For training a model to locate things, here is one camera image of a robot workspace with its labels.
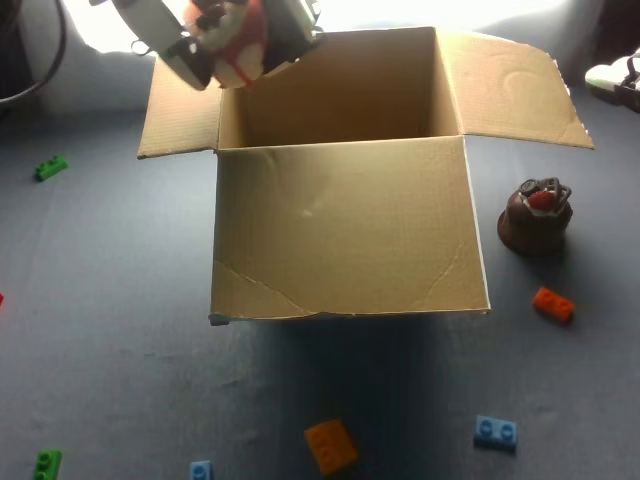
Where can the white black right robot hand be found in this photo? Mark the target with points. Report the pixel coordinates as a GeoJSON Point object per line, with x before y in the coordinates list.
{"type": "Point", "coordinates": [617, 80]}

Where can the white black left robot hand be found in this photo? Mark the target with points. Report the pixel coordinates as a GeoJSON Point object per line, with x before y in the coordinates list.
{"type": "Point", "coordinates": [150, 25]}

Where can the red white strawberry toy cake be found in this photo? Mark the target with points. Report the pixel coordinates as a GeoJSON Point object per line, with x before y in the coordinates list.
{"type": "Point", "coordinates": [235, 55]}

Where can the brown chocolate toy cake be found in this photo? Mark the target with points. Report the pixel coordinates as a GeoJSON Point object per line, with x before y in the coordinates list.
{"type": "Point", "coordinates": [535, 230]}

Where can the cardboard box with flaps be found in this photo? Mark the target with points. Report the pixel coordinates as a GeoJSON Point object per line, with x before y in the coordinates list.
{"type": "Point", "coordinates": [350, 225]}

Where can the green toy brick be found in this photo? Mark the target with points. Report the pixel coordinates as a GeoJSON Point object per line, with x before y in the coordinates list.
{"type": "Point", "coordinates": [47, 465]}
{"type": "Point", "coordinates": [50, 167]}

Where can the red-orange toy brick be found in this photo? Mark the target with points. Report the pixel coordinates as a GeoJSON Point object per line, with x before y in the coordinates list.
{"type": "Point", "coordinates": [552, 304]}

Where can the grey table cloth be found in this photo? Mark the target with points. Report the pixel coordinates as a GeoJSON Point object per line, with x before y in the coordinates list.
{"type": "Point", "coordinates": [125, 375]}

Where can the large blue toy brick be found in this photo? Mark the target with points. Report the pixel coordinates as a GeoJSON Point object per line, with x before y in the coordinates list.
{"type": "Point", "coordinates": [495, 434]}

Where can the small blue toy brick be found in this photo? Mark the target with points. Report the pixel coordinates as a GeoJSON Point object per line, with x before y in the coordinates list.
{"type": "Point", "coordinates": [201, 471]}

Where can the yellow-orange toy brick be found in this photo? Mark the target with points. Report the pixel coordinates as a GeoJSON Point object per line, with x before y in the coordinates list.
{"type": "Point", "coordinates": [331, 447]}

